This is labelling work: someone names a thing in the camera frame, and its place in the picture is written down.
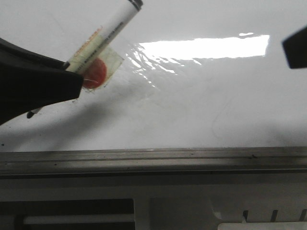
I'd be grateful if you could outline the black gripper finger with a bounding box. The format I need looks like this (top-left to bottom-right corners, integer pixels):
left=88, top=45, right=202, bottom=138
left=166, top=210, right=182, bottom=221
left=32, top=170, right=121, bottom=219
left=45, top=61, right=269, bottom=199
left=0, top=39, right=83, bottom=124
left=282, top=26, right=307, bottom=69

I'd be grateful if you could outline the clear adhesive tape piece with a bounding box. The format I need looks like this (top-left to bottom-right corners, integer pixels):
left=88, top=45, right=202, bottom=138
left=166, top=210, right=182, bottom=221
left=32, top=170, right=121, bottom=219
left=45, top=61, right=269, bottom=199
left=66, top=35, right=123, bottom=91

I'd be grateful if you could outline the white black whiteboard marker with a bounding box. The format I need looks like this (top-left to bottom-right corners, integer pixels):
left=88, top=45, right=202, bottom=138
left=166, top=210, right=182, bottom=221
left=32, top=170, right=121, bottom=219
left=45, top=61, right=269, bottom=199
left=26, top=0, right=144, bottom=119

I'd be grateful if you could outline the red round magnet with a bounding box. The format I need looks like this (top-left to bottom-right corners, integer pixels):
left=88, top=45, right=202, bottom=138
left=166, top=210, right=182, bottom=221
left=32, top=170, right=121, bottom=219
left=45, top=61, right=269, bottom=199
left=82, top=58, right=106, bottom=90

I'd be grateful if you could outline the white whiteboard surface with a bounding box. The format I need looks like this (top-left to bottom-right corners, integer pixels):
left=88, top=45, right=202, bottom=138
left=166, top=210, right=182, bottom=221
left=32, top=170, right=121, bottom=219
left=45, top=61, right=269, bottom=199
left=0, top=0, right=307, bottom=152

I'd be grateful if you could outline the white plastic base unit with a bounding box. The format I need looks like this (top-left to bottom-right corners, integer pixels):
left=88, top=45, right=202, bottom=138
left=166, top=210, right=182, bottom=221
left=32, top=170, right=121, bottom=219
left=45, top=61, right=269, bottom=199
left=0, top=172, right=307, bottom=230

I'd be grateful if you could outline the grey aluminium whiteboard frame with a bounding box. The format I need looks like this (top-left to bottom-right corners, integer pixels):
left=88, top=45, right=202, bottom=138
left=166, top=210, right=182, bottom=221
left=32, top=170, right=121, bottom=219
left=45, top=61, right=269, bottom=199
left=0, top=147, right=307, bottom=176

